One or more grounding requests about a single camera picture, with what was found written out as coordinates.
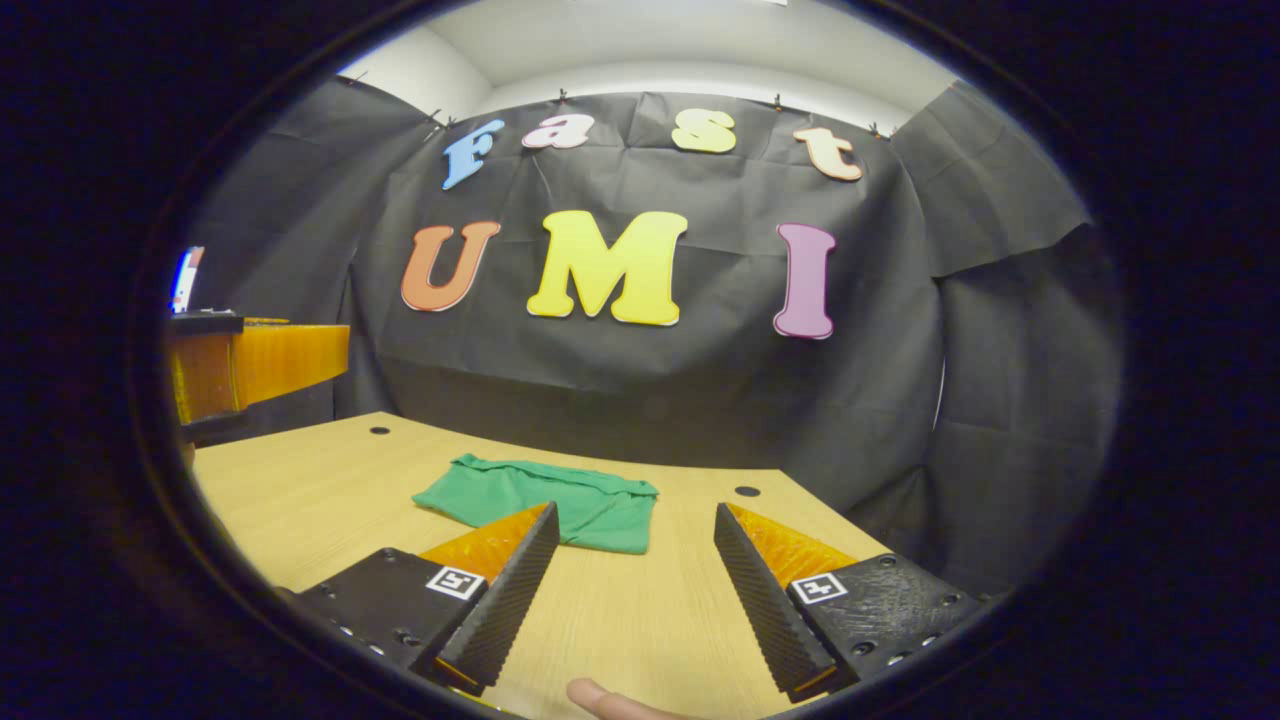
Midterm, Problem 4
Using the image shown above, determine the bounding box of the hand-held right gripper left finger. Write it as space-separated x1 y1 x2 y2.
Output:
290 500 561 698

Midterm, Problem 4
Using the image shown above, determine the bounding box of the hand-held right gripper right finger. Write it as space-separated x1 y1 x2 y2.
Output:
713 502 991 704

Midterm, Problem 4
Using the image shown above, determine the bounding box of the green T-shirt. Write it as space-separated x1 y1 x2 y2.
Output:
412 453 660 556

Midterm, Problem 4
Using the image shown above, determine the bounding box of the blue white red banner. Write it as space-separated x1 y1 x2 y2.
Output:
170 246 206 315

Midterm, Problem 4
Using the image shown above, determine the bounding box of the black backdrop cloth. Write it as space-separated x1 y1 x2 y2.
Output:
180 75 1126 601

